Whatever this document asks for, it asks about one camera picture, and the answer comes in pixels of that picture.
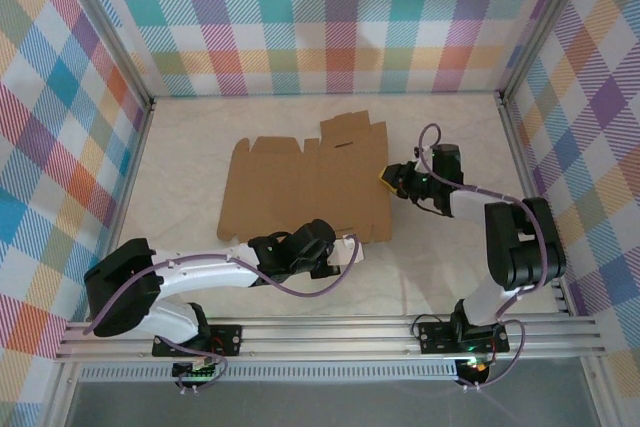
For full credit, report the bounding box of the circuit board with orange part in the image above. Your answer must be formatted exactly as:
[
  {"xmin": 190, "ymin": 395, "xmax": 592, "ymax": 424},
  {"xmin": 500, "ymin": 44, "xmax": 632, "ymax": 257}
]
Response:
[{"xmin": 457, "ymin": 356, "xmax": 494, "ymax": 383}]

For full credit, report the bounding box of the green-lit circuit board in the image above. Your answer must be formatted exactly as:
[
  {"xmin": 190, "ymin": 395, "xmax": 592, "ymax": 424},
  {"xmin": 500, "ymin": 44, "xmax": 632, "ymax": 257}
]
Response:
[{"xmin": 171, "ymin": 359, "xmax": 219, "ymax": 381}]

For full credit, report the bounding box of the brown cardboard box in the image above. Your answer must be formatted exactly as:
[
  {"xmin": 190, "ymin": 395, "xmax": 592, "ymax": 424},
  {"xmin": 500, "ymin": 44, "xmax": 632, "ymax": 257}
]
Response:
[{"xmin": 215, "ymin": 110, "xmax": 394, "ymax": 243}]

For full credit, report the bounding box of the aluminium corner post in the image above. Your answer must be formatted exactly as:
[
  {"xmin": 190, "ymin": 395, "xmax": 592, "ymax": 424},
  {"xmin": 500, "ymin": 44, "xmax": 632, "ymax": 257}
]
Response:
[
  {"xmin": 52, "ymin": 0, "xmax": 156, "ymax": 108},
  {"xmin": 497, "ymin": 0, "xmax": 601, "ymax": 106}
]

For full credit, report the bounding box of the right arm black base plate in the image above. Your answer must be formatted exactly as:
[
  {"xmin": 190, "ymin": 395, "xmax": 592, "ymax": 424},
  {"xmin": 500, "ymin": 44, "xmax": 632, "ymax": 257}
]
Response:
[{"xmin": 416, "ymin": 319, "xmax": 511, "ymax": 356}]

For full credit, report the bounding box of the aluminium side rail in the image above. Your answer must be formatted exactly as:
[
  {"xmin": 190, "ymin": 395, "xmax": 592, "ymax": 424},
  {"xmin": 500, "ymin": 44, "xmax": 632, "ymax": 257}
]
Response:
[
  {"xmin": 85, "ymin": 96, "xmax": 157, "ymax": 323},
  {"xmin": 497, "ymin": 91, "xmax": 574, "ymax": 318}
]

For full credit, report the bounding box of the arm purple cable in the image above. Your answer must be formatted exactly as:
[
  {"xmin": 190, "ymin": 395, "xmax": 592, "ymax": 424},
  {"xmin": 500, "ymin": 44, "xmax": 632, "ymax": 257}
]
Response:
[
  {"xmin": 417, "ymin": 124, "xmax": 547, "ymax": 391},
  {"xmin": 82, "ymin": 233, "xmax": 364, "ymax": 395}
]

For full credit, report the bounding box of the slotted grey cable duct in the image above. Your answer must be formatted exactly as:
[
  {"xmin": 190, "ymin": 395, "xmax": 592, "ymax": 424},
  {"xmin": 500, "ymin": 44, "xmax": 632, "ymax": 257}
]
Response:
[{"xmin": 78, "ymin": 364, "xmax": 460, "ymax": 383}]

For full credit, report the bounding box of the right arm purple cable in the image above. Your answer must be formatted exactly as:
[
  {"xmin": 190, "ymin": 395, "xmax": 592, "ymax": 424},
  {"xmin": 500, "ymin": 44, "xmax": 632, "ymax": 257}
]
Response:
[{"xmin": 417, "ymin": 124, "xmax": 547, "ymax": 391}]

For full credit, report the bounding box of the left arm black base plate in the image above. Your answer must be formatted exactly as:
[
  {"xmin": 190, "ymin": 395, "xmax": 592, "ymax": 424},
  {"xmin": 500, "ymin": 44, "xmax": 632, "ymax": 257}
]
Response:
[{"xmin": 151, "ymin": 323, "xmax": 244, "ymax": 359}]

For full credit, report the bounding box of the aluminium frame leg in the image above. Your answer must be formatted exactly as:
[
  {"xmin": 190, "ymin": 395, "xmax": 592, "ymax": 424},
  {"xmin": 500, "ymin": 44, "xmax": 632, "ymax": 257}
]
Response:
[
  {"xmin": 579, "ymin": 359, "xmax": 619, "ymax": 427},
  {"xmin": 42, "ymin": 360, "xmax": 84, "ymax": 427}
]

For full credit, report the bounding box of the long aluminium mounting rail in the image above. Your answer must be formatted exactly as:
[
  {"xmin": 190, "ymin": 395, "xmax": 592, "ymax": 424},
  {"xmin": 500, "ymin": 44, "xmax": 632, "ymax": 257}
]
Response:
[{"xmin": 53, "ymin": 317, "xmax": 607, "ymax": 362}]

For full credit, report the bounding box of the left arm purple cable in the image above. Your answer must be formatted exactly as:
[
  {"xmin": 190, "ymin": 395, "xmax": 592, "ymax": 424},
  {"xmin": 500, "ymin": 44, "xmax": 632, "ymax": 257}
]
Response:
[{"xmin": 82, "ymin": 233, "xmax": 364, "ymax": 395}]

